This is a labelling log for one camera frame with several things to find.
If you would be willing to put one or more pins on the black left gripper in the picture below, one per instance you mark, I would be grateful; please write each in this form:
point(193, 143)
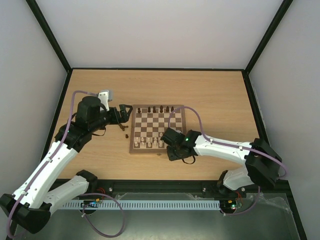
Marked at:
point(124, 118)

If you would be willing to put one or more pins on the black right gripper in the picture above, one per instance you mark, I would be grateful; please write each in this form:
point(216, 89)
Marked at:
point(171, 154)

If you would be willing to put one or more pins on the dark king chess piece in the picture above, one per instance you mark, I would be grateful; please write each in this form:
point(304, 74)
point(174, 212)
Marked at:
point(161, 110)

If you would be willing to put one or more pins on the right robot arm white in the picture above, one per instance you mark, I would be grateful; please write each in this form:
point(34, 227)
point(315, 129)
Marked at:
point(260, 164)

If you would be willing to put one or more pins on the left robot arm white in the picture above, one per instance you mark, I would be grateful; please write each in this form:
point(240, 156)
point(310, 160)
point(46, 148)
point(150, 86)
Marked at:
point(34, 202)

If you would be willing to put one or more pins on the wooden chess board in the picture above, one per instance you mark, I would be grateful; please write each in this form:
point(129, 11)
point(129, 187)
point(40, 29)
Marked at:
point(147, 128)

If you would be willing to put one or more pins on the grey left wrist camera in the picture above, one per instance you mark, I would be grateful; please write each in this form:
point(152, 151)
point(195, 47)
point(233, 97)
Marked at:
point(106, 96)

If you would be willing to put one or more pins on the light blue cable duct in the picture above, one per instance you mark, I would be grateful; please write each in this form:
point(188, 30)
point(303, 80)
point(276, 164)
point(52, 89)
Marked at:
point(208, 205)

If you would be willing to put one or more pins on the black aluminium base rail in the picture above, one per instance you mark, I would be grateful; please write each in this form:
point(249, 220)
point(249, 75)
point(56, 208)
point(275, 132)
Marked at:
point(201, 188)

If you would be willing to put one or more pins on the black frame post left rear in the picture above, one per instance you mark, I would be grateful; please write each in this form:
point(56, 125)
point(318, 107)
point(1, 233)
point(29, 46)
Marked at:
point(38, 14)

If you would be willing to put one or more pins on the black frame post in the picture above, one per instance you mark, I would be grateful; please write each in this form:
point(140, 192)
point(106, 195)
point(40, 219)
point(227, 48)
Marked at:
point(276, 20)
point(38, 14)

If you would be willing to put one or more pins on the black frame post right rear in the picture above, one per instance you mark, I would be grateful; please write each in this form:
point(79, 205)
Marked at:
point(276, 20)

